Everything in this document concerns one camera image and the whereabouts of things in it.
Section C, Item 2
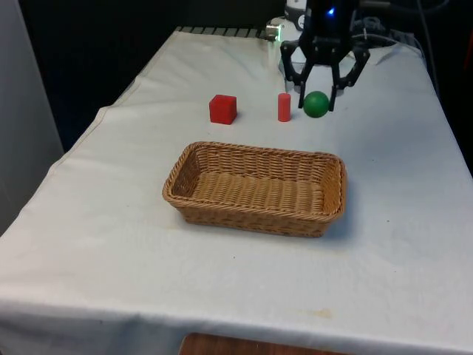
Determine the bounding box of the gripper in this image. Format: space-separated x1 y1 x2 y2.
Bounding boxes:
279 0 371 112

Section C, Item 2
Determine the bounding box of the green ball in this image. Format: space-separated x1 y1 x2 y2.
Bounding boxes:
303 90 330 119

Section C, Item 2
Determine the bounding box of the red cylinder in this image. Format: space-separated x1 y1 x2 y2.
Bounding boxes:
277 92 292 123

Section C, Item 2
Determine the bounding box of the wicker basket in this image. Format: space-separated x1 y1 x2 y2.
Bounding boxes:
161 141 348 238

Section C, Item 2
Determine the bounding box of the red cube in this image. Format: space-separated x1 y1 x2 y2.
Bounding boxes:
208 94 237 124

